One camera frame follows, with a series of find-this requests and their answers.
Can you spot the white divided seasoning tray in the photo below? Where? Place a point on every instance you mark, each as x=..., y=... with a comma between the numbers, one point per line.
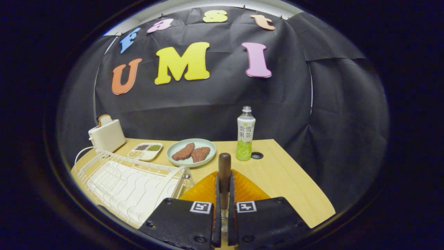
x=145, y=151

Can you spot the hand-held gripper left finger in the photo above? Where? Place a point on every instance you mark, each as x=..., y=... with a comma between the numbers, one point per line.
x=216, y=229

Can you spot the pale green plate with meat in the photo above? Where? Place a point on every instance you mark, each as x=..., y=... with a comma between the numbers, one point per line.
x=204, y=144

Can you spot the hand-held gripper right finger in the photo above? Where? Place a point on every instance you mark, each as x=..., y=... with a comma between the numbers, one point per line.
x=231, y=229

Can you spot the white toaster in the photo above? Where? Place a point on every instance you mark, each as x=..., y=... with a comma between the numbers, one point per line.
x=107, y=137

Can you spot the bread slice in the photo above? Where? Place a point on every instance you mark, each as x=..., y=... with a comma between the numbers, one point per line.
x=104, y=119

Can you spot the white drip tray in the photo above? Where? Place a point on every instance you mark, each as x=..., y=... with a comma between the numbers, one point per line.
x=138, y=194

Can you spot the green tea bottle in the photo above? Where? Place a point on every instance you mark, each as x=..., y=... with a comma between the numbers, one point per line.
x=245, y=135

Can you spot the brown meat patty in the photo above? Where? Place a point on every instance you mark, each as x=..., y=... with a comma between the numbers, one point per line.
x=200, y=154
x=183, y=152

